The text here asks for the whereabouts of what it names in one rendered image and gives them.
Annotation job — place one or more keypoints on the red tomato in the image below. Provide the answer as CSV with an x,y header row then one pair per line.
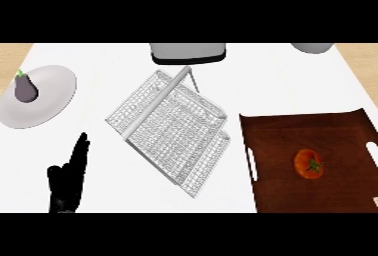
x,y
308,163

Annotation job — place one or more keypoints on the purple eggplant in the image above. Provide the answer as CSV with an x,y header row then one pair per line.
x,y
25,88

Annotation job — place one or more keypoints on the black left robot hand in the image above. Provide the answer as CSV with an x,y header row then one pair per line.
x,y
69,181

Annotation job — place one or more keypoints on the grey round bowl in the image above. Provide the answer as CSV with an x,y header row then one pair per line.
x,y
314,47

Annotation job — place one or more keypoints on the grey appliance with black base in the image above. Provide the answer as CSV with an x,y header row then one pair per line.
x,y
188,53

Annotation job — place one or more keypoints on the white round plate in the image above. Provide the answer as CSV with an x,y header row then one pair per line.
x,y
44,96

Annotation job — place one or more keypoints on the brown wooden tray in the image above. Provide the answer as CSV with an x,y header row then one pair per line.
x,y
315,160

